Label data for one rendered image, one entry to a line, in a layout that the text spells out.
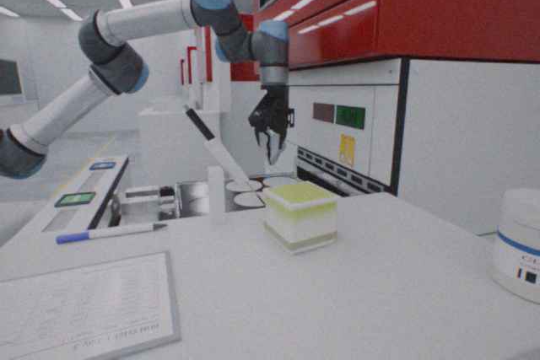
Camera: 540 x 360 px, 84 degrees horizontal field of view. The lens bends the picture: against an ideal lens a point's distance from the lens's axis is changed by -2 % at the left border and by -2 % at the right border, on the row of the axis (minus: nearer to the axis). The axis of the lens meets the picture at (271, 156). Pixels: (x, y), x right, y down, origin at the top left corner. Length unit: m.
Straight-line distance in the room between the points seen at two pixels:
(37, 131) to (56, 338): 0.82
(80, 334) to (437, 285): 0.34
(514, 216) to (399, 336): 0.17
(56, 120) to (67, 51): 7.84
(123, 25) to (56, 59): 8.06
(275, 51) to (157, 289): 0.59
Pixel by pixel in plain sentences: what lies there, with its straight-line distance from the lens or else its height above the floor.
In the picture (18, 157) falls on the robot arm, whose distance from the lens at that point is 1.11.
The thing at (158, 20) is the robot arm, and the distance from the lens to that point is 0.83.
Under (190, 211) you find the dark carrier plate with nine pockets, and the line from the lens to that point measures 0.70.
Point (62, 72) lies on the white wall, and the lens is 8.90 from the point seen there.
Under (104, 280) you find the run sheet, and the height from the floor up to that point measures 0.97.
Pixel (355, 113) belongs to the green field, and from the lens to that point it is 0.71.
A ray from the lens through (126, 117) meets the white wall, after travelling 8.68.
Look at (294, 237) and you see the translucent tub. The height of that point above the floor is 0.99.
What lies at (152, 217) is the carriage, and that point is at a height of 0.88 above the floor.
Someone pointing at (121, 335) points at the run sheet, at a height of 0.97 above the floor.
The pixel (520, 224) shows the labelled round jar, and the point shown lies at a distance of 0.39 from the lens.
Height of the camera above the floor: 1.17
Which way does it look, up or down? 13 degrees down
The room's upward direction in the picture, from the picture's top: straight up
